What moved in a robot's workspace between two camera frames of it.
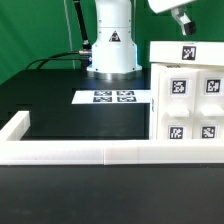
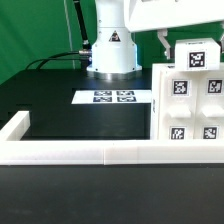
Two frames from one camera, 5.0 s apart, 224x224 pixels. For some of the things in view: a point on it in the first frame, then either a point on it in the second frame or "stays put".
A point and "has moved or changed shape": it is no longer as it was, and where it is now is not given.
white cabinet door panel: (177, 104) stays put
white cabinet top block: (187, 52) has moved or changed shape
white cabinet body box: (186, 101) stays put
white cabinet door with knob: (209, 106) stays put
